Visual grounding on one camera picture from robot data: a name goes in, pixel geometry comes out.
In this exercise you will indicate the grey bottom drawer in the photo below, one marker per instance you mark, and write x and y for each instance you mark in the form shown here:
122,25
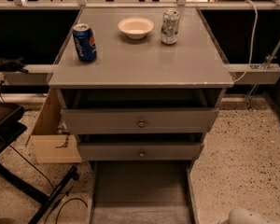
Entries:
141,192

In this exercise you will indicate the grey drawer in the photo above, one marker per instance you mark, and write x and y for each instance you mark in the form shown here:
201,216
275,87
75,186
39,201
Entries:
141,192
114,111
143,146

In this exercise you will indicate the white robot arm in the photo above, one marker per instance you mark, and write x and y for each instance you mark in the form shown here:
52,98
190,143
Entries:
244,216

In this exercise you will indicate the grey drawer cabinet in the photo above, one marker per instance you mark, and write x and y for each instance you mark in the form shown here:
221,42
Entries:
141,100

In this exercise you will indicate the grey top drawer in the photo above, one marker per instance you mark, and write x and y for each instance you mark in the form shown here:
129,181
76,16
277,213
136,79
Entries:
114,111

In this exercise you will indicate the grey middle drawer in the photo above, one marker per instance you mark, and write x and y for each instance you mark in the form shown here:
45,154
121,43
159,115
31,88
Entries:
143,146

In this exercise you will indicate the white bowl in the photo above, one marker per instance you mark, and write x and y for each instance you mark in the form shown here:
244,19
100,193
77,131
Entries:
136,27

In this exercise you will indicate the blue Pepsi can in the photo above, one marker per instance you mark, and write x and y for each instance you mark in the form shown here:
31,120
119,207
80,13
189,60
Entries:
84,42

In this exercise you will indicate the silver green soda can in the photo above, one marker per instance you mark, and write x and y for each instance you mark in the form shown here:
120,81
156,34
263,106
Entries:
170,25

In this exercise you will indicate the black stand with tray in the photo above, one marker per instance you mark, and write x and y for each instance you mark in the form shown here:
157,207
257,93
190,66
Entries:
49,184

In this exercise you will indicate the wooden board bracket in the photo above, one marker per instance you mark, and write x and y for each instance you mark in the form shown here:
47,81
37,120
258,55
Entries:
51,141

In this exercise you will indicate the black cloth on rail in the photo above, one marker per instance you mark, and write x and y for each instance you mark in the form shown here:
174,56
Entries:
12,65

